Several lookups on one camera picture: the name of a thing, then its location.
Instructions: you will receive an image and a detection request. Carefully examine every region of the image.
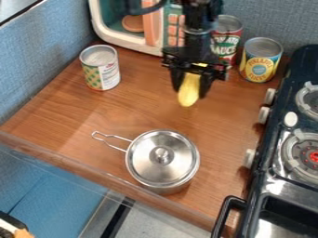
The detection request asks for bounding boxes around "silver pot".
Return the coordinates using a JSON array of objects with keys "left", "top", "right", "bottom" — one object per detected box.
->
[{"left": 90, "top": 128, "right": 203, "bottom": 196}]

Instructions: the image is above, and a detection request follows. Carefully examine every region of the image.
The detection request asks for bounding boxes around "yellow toy banana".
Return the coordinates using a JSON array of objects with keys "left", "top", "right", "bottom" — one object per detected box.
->
[{"left": 176, "top": 62, "right": 209, "bottom": 108}]

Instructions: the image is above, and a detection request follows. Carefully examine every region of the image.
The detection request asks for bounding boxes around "toy microwave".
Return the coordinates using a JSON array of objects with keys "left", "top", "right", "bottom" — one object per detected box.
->
[{"left": 86, "top": 0, "right": 188, "bottom": 58}]

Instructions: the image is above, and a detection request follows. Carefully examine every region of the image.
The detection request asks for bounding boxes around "toy stove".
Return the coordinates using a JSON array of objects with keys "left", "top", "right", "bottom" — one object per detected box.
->
[{"left": 209, "top": 44, "right": 318, "bottom": 238}]

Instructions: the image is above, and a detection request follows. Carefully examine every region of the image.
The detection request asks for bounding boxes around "yellow pineapple can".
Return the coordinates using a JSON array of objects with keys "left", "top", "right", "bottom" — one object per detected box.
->
[{"left": 238, "top": 36, "right": 285, "bottom": 84}]

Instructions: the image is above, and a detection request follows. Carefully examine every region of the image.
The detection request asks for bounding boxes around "red tomato sauce can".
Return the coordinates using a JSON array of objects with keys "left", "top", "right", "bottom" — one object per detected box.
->
[{"left": 209, "top": 14, "right": 245, "bottom": 67}]

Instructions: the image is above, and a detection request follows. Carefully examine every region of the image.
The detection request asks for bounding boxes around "silver lid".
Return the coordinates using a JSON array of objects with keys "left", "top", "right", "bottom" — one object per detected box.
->
[{"left": 125, "top": 129, "right": 202, "bottom": 188}]

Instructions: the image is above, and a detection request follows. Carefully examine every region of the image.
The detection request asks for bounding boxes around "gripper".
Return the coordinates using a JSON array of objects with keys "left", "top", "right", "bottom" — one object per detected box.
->
[{"left": 160, "top": 46, "right": 231, "bottom": 99}]

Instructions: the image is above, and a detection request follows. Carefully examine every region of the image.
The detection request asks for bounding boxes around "green checked can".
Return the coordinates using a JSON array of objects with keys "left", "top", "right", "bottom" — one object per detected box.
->
[{"left": 78, "top": 44, "right": 122, "bottom": 92}]

